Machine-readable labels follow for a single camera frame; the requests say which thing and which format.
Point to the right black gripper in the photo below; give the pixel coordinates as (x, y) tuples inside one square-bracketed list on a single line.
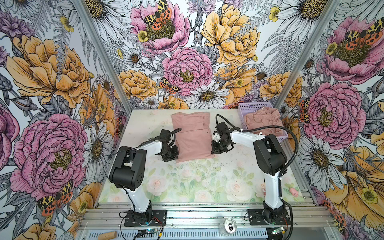
[(215, 150)]

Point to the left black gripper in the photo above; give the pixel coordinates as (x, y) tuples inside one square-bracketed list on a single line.
[(174, 157)]

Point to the pink t-shirt with print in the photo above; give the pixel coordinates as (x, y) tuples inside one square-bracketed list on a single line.
[(194, 141)]

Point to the pink shorts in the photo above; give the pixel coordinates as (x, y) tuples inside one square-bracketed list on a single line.
[(265, 117)]

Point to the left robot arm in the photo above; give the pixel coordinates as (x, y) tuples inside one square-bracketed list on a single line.
[(128, 171)]

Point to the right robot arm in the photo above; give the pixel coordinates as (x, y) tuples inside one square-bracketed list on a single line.
[(270, 158)]

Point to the green circuit board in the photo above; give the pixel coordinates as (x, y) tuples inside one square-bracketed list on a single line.
[(149, 233)]

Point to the wooden cork block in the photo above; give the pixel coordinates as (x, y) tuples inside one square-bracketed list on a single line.
[(108, 236)]

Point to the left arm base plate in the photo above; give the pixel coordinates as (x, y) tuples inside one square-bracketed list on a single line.
[(151, 218)]

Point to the aluminium front rail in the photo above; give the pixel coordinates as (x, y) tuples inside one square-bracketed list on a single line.
[(208, 215)]

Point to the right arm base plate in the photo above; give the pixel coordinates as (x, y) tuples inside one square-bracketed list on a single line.
[(258, 217)]

